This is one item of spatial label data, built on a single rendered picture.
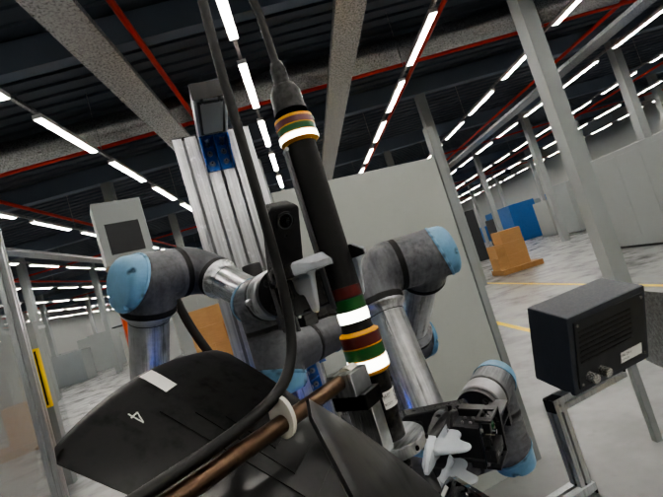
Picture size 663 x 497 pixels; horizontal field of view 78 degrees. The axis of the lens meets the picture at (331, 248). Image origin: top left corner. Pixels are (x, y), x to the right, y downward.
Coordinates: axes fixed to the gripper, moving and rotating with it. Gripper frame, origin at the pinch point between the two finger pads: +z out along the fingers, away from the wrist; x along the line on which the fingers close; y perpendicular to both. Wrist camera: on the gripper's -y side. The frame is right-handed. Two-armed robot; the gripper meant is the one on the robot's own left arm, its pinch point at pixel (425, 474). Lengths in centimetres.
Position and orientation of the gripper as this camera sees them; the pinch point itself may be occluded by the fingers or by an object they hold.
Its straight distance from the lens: 62.9
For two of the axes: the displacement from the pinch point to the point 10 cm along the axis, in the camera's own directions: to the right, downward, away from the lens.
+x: 2.1, 9.8, 0.0
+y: 8.2, -1.8, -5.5
